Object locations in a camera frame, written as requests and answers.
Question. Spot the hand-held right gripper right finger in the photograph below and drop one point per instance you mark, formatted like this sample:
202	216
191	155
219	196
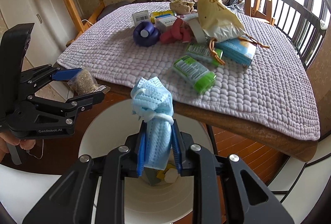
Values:
175	151

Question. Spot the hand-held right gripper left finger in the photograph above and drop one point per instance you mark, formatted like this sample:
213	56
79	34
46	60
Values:
141	154

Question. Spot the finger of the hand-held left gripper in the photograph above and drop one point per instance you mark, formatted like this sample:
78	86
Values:
66	74
85	101

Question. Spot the white trash bin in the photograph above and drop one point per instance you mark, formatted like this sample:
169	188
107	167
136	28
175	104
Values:
155	200

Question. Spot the blue face mask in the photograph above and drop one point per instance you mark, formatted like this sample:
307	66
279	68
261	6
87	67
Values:
152	102

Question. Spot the person's left hand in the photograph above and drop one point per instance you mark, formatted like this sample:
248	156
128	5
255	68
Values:
27	144

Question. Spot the white crumpled tissue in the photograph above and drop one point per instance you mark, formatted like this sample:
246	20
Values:
171	177

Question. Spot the yellow wrapper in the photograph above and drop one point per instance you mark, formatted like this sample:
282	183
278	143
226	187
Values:
163	175

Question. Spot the wooden table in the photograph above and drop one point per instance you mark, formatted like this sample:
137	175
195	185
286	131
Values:
232	123

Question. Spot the grey pillow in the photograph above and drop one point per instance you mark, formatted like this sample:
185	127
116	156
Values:
113	8

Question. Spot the purple bottle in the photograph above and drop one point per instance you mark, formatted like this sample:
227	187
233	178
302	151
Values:
150	37

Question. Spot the white barcode box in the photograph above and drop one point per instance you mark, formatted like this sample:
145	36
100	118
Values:
141	17

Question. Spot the lavender waffle blanket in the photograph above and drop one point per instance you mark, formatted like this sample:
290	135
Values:
258	89

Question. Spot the white medicine box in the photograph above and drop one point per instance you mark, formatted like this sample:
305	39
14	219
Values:
165	23

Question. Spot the yellow green packet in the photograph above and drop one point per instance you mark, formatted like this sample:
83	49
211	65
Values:
161	16

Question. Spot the teal box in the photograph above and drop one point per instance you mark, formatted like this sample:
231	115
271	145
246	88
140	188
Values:
236	52

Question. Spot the pink knotted cloth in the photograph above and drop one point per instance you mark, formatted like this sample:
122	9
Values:
178	30

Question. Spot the grey strip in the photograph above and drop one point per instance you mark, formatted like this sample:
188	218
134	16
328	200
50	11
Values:
199	32

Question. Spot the white pink packet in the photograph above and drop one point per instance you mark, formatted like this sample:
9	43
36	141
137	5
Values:
188	17

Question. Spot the crumpled brown paper bag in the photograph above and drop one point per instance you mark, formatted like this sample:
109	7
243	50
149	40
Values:
181	6

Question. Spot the yellow paper bag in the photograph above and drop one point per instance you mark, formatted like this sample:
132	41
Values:
214	12

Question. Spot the dark wooden window railing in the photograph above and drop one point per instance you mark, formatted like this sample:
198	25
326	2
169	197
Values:
292	3

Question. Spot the white cloth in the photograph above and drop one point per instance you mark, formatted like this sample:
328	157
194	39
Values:
324	25

